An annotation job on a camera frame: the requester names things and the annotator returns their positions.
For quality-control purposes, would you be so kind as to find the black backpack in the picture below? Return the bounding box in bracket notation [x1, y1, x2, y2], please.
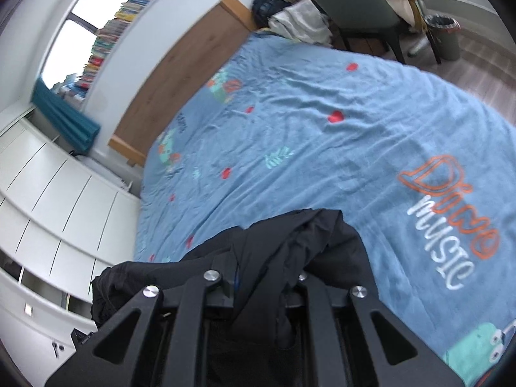
[251, 0, 291, 28]

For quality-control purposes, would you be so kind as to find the black puffer jacket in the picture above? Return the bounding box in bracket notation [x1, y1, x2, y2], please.
[90, 207, 381, 387]

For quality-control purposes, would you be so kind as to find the left teal curtain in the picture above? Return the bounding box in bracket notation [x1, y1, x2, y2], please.
[32, 78, 101, 155]

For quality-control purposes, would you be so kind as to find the black waste bin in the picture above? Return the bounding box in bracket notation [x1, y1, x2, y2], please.
[424, 13, 461, 62]

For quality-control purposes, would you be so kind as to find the row of books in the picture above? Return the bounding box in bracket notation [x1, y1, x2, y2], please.
[41, 0, 153, 98]

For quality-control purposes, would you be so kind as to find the wooden headboard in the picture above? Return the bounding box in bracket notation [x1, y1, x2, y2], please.
[108, 0, 257, 166]

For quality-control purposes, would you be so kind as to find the blue printed bed sheet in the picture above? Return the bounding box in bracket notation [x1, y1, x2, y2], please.
[135, 32, 515, 386]

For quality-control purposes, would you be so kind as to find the white wardrobe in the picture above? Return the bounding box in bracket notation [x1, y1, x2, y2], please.
[1, 108, 140, 386]

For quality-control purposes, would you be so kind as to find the white cloth pile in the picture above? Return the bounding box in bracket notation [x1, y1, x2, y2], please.
[269, 0, 332, 47]

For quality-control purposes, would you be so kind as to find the grey office chair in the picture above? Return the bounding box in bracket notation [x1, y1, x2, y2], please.
[312, 0, 406, 64]

